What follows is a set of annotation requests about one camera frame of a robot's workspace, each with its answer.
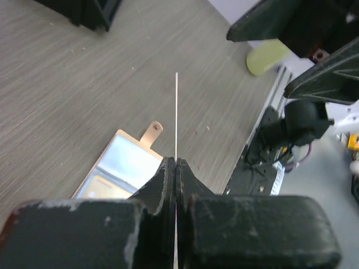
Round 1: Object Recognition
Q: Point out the green liquid squeeze bottle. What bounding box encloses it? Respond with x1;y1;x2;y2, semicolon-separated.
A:
246;39;291;76

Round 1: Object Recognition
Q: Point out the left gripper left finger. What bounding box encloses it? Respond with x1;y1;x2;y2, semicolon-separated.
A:
127;157;176;268

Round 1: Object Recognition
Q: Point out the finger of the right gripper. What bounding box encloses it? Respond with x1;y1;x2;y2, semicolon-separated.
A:
226;0;348;58
284;38;358;105

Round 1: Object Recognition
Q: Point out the black bin left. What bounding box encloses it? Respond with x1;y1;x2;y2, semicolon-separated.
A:
37;0;122;32

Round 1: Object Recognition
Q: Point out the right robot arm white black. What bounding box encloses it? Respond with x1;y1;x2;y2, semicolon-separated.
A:
227;1;358;149

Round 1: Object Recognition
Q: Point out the beige leather card holder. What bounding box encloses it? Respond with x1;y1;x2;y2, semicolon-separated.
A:
72;121;163;199

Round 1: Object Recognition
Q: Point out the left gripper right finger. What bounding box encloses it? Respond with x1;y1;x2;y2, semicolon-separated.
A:
176;159;215;268

